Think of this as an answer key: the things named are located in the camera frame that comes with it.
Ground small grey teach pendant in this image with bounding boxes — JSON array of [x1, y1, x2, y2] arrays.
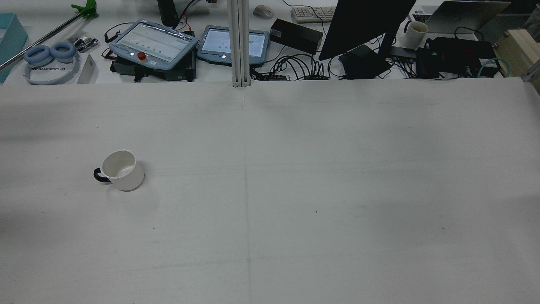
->
[[197, 25, 270, 66]]

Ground black rectangular box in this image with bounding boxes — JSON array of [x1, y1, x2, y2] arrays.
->
[[270, 18, 324, 54]]

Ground black base under pendant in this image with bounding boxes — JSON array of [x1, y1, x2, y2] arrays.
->
[[110, 57, 197, 82]]

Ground white computer keyboard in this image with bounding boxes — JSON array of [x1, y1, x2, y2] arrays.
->
[[291, 6, 338, 24]]

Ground black computer monitor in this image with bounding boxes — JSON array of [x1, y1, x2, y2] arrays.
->
[[318, 0, 417, 79]]

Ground teach pendant with red button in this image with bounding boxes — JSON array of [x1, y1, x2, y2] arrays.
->
[[108, 19, 199, 71]]

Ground black cylindrical object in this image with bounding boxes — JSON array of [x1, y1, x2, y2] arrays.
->
[[157, 0, 181, 28]]

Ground white mug with dark rim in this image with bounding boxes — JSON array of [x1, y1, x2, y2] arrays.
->
[[402, 21, 428, 49]]

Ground white card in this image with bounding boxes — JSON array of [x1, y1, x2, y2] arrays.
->
[[76, 54, 99, 84]]

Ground black electronics box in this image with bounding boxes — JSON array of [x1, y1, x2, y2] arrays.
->
[[416, 37, 501, 79]]

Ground small circuit board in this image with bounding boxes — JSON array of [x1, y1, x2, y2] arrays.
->
[[67, 36, 99, 53]]

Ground silver laptop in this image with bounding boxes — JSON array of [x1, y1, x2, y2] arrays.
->
[[409, 1, 511, 34]]

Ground green plastic clamp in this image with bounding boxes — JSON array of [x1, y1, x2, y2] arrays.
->
[[71, 0, 100, 19]]

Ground light blue headphones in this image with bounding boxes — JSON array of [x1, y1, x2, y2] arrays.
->
[[22, 41, 81, 85]]

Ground metal rod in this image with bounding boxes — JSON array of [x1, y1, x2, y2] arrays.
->
[[0, 12, 84, 71]]

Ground wooden box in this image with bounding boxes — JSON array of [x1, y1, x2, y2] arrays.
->
[[493, 29, 540, 94]]

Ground teal storage bin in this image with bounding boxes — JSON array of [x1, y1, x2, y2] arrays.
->
[[0, 13, 29, 84]]

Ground black network switch with cables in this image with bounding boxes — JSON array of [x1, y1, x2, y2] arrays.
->
[[252, 53, 334, 81]]

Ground aluminium profile post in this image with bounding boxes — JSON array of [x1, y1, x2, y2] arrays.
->
[[227, 0, 252, 88]]

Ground white cup with black handle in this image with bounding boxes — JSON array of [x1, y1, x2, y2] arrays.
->
[[93, 150, 145, 192]]

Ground teal cable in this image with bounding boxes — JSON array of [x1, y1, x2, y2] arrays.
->
[[477, 57, 511, 78]]

